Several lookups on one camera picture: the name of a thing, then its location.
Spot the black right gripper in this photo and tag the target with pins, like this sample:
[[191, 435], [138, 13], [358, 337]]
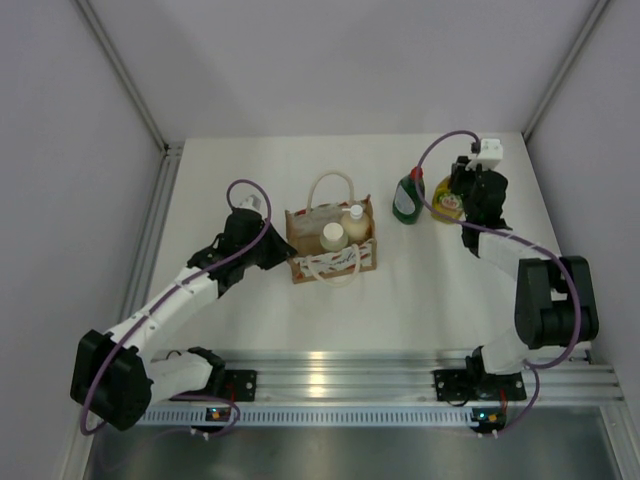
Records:
[[459, 172]]

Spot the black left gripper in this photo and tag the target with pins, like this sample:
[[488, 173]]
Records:
[[281, 249]]

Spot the watermelon print canvas bag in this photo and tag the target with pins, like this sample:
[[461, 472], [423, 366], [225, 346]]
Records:
[[303, 228]]

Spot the yellow dish soap bottle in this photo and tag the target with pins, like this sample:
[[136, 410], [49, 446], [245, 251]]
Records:
[[445, 203]]

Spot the green dish soap bottle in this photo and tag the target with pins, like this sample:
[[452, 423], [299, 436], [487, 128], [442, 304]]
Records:
[[407, 203]]

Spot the white pump lotion bottle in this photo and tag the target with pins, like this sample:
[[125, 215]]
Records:
[[356, 223]]

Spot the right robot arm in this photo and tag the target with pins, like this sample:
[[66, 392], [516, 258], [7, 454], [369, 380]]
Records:
[[554, 301]]

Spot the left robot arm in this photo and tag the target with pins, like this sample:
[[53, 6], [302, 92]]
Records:
[[117, 375]]

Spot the white cap cream bottle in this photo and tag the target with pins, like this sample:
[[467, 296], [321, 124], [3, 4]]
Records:
[[333, 237]]

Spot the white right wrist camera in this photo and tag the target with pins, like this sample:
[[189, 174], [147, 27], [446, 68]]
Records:
[[490, 154]]

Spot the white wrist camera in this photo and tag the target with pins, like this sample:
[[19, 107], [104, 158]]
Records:
[[490, 154], [251, 202]]

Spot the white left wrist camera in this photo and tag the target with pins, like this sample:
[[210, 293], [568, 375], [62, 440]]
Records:
[[251, 202]]

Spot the aluminium mounting rail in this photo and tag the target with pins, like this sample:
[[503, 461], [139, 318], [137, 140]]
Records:
[[404, 377]]

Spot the aluminium frame post left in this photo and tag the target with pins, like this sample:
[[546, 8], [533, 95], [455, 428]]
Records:
[[120, 70]]

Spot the aluminium frame post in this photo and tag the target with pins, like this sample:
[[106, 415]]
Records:
[[577, 47], [120, 70]]

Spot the white slotted cable duct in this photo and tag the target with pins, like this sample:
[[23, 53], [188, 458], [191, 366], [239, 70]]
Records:
[[255, 416]]

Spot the aluminium frame post right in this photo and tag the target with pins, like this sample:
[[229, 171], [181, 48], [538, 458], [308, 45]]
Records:
[[577, 47]]

